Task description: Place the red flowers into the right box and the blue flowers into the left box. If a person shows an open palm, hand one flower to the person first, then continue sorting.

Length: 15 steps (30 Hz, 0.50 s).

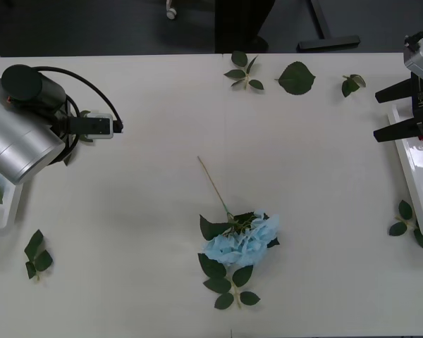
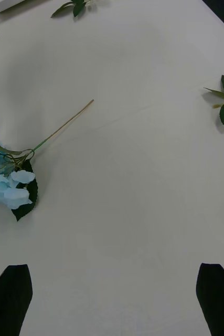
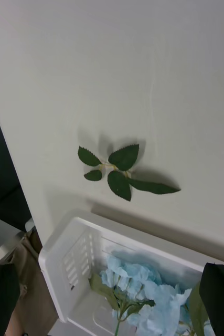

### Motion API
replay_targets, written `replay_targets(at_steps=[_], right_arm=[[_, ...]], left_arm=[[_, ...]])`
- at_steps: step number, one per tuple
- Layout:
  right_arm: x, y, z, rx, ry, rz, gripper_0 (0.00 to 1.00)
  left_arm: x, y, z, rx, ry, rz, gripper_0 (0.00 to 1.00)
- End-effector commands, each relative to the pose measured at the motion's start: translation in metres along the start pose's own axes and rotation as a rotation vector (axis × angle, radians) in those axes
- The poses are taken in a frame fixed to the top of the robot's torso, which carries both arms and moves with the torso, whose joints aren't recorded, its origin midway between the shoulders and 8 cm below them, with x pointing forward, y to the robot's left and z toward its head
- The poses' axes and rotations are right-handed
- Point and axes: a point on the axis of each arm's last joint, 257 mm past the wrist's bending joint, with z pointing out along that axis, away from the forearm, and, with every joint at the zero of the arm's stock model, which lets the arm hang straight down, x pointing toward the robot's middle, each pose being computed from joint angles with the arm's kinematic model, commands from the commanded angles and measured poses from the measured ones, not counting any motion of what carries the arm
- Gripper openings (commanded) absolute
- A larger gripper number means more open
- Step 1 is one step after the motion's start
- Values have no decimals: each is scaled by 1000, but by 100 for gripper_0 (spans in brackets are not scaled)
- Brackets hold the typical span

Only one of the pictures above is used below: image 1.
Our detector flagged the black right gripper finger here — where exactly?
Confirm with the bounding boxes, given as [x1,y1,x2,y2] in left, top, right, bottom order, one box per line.
[374,77,413,104]
[373,118,417,143]

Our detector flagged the small loose green leaf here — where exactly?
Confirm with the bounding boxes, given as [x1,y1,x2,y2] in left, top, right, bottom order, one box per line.
[341,73,367,99]

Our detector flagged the green leaf twig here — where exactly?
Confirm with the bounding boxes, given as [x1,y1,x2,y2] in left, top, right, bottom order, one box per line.
[23,229,54,282]
[388,199,423,254]
[197,252,262,311]
[223,50,265,92]
[63,110,94,167]

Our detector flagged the large loose green leaf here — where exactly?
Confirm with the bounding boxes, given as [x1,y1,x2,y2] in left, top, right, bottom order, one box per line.
[274,61,317,96]

